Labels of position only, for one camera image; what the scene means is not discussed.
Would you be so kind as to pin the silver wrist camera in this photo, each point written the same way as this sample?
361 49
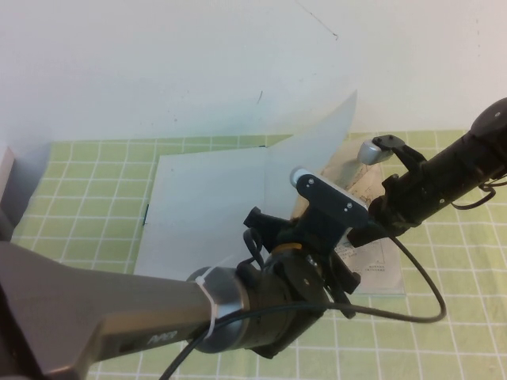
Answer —
296 175
372 152

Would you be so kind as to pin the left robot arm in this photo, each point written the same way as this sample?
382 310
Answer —
119 308

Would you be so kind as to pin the white zip tie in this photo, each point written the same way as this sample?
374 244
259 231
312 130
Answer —
210 301

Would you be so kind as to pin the white hardcover book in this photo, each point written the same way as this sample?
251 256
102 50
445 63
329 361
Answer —
198 198

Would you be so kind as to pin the white board panel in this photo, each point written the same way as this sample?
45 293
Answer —
6 170

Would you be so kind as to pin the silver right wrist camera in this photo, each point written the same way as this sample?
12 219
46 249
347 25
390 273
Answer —
372 152

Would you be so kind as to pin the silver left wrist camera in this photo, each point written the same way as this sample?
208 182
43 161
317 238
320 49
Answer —
296 175

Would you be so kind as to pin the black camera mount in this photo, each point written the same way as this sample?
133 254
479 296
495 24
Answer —
332 202
408 158

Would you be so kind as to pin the green checked tablecloth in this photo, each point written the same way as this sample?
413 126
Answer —
435 348

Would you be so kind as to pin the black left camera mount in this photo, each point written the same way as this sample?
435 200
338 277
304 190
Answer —
332 202

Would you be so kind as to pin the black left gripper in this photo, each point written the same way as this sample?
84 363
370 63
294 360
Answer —
293 233

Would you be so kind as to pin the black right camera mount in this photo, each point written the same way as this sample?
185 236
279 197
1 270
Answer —
408 158

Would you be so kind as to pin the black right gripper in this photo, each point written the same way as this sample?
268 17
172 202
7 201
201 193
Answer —
408 202

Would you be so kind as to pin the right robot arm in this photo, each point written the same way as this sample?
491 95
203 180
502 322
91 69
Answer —
467 166

